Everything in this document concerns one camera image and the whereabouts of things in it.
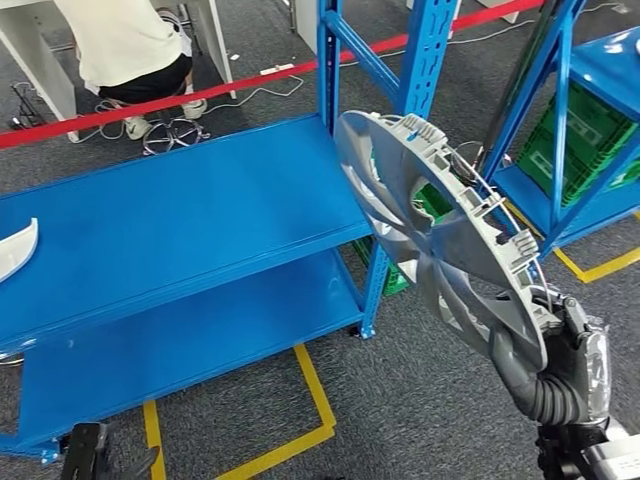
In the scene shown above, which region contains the blue metal shelf rack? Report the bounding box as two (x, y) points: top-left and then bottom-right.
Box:
(0, 0), (458, 465)
(479, 0), (640, 260)

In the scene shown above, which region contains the grey plastic wheel cover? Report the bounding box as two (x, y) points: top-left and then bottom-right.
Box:
(334, 110), (564, 374)

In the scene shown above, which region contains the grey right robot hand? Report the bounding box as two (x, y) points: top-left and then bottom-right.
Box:
(487, 294), (614, 429)

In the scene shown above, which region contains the black stool with chrome base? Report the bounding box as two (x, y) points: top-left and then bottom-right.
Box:
(142, 105), (211, 157)

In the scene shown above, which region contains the leaning dark metal bar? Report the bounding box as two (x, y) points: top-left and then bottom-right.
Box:
(479, 0), (564, 170)

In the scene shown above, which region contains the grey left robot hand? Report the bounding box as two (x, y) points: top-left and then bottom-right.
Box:
(60, 422), (161, 480)

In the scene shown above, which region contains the black floor stand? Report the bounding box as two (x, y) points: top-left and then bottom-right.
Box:
(10, 81), (48, 130)

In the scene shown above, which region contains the red barrier tape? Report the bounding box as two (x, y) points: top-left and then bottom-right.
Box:
(0, 0), (546, 150)

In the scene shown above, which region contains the white power cable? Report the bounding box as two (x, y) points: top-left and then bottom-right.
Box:
(202, 74), (306, 117)

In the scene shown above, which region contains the white desk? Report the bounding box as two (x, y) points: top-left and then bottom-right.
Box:
(292, 0), (321, 38)
(0, 0), (237, 144)

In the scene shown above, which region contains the person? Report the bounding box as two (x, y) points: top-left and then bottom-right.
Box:
(52, 0), (208, 142)

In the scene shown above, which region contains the white curved plastic trim part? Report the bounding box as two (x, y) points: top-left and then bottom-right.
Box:
(0, 217), (39, 285)

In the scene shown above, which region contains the yellow floor tape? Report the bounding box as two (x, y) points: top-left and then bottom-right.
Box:
(505, 198), (640, 285)

